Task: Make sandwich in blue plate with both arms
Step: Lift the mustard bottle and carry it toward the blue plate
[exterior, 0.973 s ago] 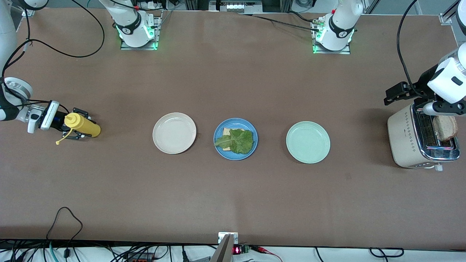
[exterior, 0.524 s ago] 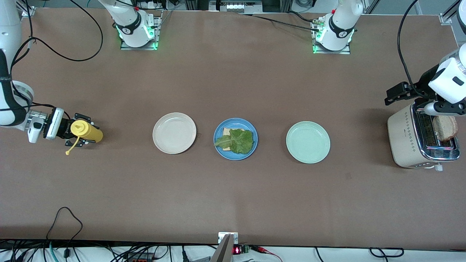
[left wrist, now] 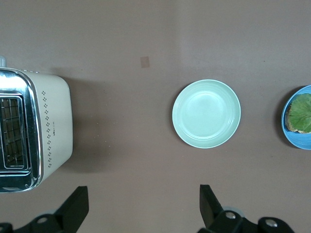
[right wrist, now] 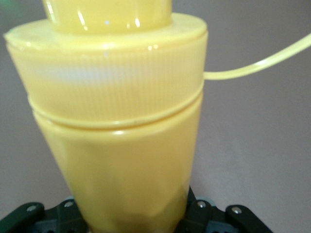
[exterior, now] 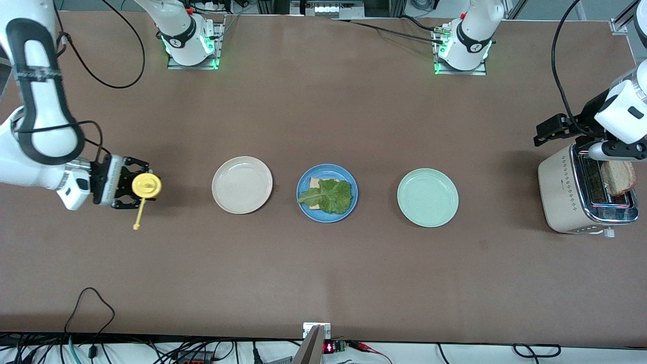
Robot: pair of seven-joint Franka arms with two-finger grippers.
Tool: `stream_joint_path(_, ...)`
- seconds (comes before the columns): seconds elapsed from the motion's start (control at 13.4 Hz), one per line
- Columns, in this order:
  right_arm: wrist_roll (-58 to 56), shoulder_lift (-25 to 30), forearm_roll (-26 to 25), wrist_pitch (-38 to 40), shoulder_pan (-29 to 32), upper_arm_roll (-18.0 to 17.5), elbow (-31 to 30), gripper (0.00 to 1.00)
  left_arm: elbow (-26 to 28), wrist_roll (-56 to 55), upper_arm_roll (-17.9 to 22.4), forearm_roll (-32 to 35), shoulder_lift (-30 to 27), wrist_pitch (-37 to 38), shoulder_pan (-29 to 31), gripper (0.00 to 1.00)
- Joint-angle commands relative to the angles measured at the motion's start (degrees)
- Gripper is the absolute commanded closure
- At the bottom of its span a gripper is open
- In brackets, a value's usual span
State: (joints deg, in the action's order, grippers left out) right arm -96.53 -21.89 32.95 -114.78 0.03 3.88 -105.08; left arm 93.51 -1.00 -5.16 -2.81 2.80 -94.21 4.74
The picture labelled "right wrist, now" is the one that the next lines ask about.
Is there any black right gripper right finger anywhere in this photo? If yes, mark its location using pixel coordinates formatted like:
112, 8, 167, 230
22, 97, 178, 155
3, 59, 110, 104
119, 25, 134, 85
181, 186, 270, 233

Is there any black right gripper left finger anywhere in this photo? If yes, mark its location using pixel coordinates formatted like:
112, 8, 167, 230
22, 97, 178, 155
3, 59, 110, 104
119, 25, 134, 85
0, 197, 90, 233

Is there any yellow squeeze bottle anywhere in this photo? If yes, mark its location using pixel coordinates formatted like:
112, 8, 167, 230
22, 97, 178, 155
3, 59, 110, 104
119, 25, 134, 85
3, 0, 311, 233

